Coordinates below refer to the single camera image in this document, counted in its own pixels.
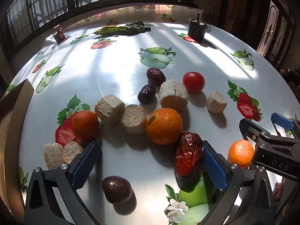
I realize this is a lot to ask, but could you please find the small beige fibrous chunk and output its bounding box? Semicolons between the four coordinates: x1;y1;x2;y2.
43;143;64;170
206;91;227;115
62;141;84;164

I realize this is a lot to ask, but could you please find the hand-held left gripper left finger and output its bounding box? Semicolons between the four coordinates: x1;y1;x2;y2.
25;140;102;225

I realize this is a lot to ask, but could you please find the black metal device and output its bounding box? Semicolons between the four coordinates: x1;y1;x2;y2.
187;13;208;41

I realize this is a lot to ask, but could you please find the dark red date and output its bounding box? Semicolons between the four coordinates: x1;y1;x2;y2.
146;67;166;86
137;84;156;105

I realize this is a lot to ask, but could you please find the red tomato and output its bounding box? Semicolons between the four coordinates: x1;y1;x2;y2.
182;72;205;93

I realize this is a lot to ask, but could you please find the beige fibrous cylinder chunk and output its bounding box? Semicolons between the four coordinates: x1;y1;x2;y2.
121;104;148;136
94;95;125;126

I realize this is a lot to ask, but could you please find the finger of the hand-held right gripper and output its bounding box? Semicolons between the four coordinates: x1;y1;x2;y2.
271;112;300;141
239;118;300;181

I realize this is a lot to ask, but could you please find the small dark corked jar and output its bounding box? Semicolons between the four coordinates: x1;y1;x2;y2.
53;25;66;44

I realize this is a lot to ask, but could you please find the dark brown heap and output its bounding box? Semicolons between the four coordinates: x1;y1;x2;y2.
279;68;300;94

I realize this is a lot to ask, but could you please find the brown cardboard box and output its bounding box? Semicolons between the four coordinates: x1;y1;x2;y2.
0;79;35;216

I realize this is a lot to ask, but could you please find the medium orange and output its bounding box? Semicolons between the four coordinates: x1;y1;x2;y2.
71;110;99;141

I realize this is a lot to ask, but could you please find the large orange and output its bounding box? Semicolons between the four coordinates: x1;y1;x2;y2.
145;108;183;145

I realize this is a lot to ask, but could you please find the large wrinkled red date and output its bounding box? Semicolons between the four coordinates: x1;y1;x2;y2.
174;132;204;180

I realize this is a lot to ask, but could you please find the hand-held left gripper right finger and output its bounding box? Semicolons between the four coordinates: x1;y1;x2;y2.
200;141;275;225

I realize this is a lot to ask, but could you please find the fruit print tablecloth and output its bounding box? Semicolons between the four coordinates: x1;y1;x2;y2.
0;3;300;225

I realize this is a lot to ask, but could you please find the small orange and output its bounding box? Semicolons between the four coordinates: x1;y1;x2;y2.
228;140;255;169

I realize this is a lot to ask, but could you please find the green leafy vegetable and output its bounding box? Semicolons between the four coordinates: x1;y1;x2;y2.
94;21;152;36

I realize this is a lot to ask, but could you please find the large beige fibrous chunk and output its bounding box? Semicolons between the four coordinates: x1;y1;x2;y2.
159;80;188;112

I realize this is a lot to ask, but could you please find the person's right hand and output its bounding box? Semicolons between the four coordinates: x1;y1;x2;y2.
274;179;291;216

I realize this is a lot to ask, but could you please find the carved wooden door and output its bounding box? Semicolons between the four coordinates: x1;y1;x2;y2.
256;0;300;71

